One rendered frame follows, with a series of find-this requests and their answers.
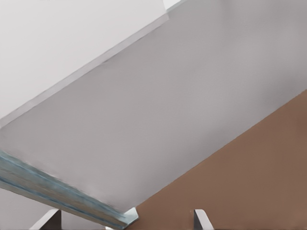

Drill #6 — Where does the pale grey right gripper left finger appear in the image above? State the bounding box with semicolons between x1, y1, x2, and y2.
29;209;62;230

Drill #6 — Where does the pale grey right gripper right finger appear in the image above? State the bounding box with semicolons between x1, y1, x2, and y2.
193;208;214;230

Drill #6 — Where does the silver frame post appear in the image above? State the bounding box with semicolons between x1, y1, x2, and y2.
0;149;140;229

